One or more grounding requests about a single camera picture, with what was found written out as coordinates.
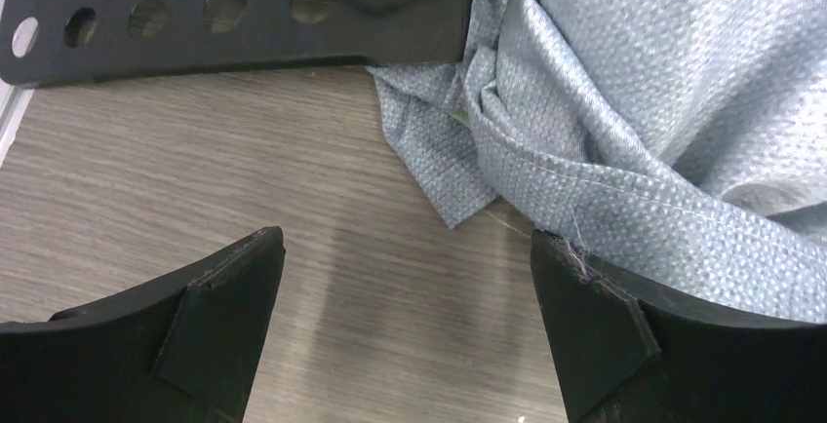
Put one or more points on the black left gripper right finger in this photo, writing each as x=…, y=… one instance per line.
x=629, y=349

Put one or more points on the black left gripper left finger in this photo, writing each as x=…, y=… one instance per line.
x=183, y=347

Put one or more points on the blue beige patchwork pillowcase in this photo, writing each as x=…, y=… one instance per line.
x=683, y=140

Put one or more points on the black perforated music stand tray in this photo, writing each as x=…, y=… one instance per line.
x=58, y=42

